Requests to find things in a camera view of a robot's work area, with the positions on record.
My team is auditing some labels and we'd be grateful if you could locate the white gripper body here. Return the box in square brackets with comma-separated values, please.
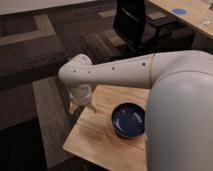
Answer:
[69, 84, 92, 106]

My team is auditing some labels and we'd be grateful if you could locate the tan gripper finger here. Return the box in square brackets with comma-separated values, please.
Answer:
[69, 103, 78, 115]
[88, 104, 97, 113]

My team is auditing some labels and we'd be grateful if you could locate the dark blue ceramic bowl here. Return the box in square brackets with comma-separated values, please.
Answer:
[111, 103, 145, 139]

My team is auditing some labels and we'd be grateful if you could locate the clear glass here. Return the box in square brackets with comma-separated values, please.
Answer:
[202, 0, 213, 25]

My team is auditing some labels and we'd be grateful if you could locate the blue round disc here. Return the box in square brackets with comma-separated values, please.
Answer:
[172, 8, 187, 15]

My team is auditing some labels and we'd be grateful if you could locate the light wooden desk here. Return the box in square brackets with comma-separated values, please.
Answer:
[148, 0, 213, 39]

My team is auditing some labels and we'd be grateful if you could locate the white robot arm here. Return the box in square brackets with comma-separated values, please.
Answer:
[58, 50, 213, 171]

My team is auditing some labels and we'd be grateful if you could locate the black office chair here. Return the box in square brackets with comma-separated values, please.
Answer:
[113, 0, 176, 53]

